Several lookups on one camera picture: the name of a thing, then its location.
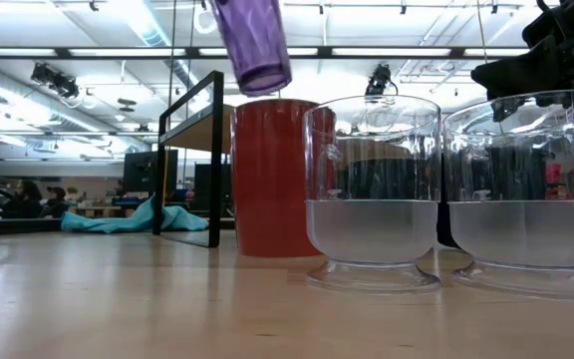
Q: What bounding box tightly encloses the blue cloth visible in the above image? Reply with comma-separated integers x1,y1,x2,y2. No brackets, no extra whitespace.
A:
60,194,210,235

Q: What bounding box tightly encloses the person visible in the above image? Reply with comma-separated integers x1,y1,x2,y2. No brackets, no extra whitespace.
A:
1,179,45,220
41,185,70,219

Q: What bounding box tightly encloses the orange-red mug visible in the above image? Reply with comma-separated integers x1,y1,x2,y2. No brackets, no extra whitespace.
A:
229,98,337,259

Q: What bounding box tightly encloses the clear plastic footed cup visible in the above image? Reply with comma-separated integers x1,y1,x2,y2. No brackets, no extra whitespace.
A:
302,94,442,295
441,89,574,300

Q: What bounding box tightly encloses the purple faceted plastic tumbler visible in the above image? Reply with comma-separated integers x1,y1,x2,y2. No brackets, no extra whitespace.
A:
209,0,293,98

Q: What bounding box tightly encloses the black mug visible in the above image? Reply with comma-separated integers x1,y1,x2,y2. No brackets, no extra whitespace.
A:
337,149,550,249

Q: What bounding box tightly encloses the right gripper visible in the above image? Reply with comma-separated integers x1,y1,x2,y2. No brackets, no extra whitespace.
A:
470,0,574,123

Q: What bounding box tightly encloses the wooden shelf, black metal frame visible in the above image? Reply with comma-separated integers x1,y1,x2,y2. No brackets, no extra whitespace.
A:
151,70,413,249

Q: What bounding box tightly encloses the black monitor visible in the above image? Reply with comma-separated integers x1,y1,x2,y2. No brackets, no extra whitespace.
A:
123,149,179,194
193,163,233,211

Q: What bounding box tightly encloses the black ceiling spotlight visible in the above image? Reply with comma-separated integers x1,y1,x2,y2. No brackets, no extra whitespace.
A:
364,63,400,98
29,62,81,100

